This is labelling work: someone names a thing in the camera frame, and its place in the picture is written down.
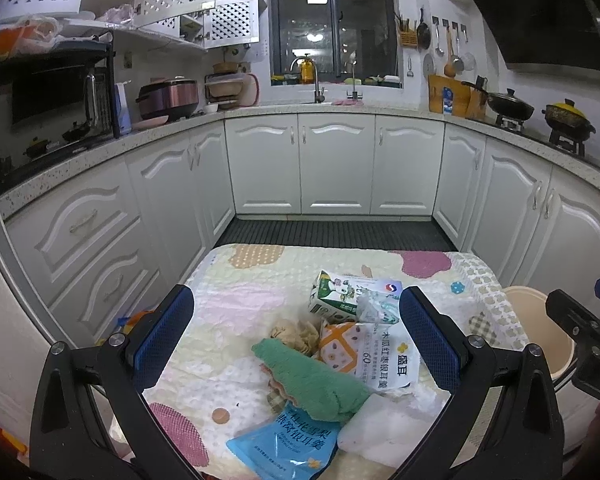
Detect green white milk carton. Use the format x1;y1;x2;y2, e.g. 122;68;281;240
307;270;376;325

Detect wooden chopstick holder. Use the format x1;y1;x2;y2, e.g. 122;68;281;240
399;12;421;48

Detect speckled stone countertop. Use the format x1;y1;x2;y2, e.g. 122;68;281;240
0;102;600;221

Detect colourful plastic bag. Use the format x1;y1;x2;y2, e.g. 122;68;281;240
114;310;153;341

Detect small blue white box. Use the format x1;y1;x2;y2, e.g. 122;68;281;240
347;276;405;306

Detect black range hood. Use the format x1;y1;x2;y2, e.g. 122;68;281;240
464;0;600;73

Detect clear plastic bag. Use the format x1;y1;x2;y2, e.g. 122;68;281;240
355;291;403;326

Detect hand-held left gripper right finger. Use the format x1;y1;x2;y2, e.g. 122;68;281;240
399;286;566;480

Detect pink rice cooker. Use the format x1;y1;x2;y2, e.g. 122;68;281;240
136;76;201;122

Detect wooden knife block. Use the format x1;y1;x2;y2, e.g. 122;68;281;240
462;76;488;121

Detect hanging wooden spatula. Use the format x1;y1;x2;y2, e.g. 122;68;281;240
444;25;456;77

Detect dark window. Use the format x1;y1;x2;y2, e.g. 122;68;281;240
270;0;398;86

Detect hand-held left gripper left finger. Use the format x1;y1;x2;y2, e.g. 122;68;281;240
30;284;196;480

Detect yellow cutting board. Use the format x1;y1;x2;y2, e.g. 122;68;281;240
427;74;473;116

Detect row of white cabinet doors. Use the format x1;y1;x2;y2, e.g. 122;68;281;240
2;112;600;356

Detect crumpled brown paper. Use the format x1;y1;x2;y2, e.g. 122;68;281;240
269;316;321;358

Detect green cloth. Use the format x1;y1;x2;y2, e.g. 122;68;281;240
251;338;372;423

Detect beige plastic bin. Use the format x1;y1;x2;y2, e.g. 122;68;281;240
502;285;578;386

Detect black microwave oven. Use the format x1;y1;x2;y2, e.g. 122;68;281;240
0;42;118;196

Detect tall steel faucet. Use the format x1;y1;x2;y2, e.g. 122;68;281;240
290;56;327;105

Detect blue pouch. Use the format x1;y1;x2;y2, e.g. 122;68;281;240
226;402;342;480

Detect blue white container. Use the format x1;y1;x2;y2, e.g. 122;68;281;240
114;81;132;136

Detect pink cutting board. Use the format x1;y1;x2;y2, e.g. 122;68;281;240
240;72;261;107

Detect hanging black pan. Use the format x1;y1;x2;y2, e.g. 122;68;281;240
416;7;432;50

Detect black ribbed floor mat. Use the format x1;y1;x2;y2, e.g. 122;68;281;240
212;217;461;253

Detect hanging steel strainer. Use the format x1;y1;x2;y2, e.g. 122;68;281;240
452;22;476;73

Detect crumpled plastic bags on shelf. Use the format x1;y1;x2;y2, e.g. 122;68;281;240
0;15;61;56

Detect black wok with lid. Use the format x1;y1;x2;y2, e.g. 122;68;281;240
475;87;536;121

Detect black pot yellow lid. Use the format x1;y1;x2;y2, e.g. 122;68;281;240
541;100;597;143

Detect white pouch orange pattern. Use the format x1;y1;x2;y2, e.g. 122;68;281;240
314;321;423;396

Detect small steel faucet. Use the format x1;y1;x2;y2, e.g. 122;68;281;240
345;62;363;101

